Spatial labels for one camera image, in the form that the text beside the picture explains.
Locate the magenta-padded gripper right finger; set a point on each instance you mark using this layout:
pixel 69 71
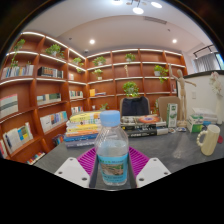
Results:
pixel 152 171

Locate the small round badge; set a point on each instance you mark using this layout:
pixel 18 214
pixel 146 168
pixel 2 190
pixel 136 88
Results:
pixel 172 130
pixel 182 129

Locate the dark office chair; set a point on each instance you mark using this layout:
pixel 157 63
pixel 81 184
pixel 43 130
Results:
pixel 135 106

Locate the colourful book stack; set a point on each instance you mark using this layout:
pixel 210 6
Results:
pixel 83 130

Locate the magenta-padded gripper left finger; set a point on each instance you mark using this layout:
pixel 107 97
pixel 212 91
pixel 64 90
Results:
pixel 71 171

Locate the wooden bookshelf unit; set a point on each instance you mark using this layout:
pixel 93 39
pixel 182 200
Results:
pixel 50 100

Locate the tall green white carton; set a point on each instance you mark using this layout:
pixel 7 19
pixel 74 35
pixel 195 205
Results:
pixel 172 115

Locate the wooden artist mannequin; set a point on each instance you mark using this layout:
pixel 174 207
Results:
pixel 181 93

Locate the ceiling chandelier with round lamps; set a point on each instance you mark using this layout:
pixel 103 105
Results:
pixel 138 10

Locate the recessed ceiling lights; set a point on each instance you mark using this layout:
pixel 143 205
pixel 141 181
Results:
pixel 92 41

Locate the ceiling air vent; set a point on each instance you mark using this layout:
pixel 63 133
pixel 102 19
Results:
pixel 155 20

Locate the white wall switch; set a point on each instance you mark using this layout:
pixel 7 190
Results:
pixel 194 95

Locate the window with grey curtain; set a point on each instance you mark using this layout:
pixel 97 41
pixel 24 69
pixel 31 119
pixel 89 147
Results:
pixel 206 61

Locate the clear water bottle blue cap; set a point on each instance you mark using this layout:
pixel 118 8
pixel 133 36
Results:
pixel 112 156

